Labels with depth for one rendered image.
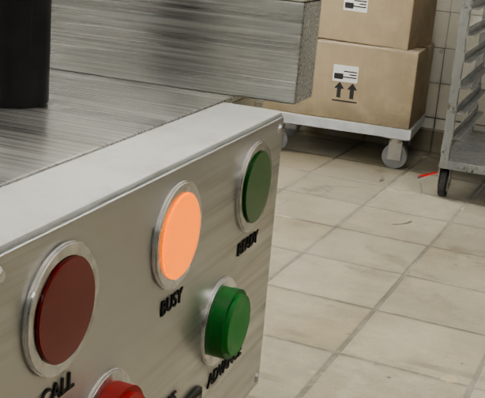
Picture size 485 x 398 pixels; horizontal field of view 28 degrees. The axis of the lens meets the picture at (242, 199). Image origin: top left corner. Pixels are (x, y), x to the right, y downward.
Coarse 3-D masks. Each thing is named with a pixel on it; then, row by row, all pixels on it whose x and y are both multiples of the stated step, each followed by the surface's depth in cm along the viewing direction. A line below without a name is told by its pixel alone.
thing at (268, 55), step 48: (96, 0) 49; (144, 0) 48; (192, 0) 47; (240, 0) 47; (288, 0) 46; (96, 48) 50; (144, 48) 49; (192, 48) 48; (240, 48) 47; (288, 48) 46; (240, 96) 48; (288, 96) 47
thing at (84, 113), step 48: (0, 0) 40; (48, 0) 41; (0, 48) 40; (48, 48) 41; (0, 96) 41; (48, 96) 42; (96, 96) 45; (144, 96) 46; (192, 96) 47; (0, 144) 35; (48, 144) 36; (96, 144) 36
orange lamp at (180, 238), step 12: (180, 204) 35; (192, 204) 36; (180, 216) 35; (192, 216) 36; (168, 228) 34; (180, 228) 35; (192, 228) 36; (168, 240) 34; (180, 240) 35; (192, 240) 37; (168, 252) 35; (180, 252) 36; (192, 252) 37; (168, 264) 35; (180, 264) 36; (168, 276) 35
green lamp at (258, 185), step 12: (264, 156) 43; (252, 168) 42; (264, 168) 43; (252, 180) 42; (264, 180) 43; (252, 192) 42; (264, 192) 44; (252, 204) 42; (264, 204) 44; (252, 216) 43
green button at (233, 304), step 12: (228, 288) 41; (216, 300) 41; (228, 300) 40; (240, 300) 41; (216, 312) 40; (228, 312) 40; (240, 312) 41; (216, 324) 40; (228, 324) 40; (240, 324) 42; (216, 336) 40; (228, 336) 40; (240, 336) 42; (216, 348) 40; (228, 348) 41
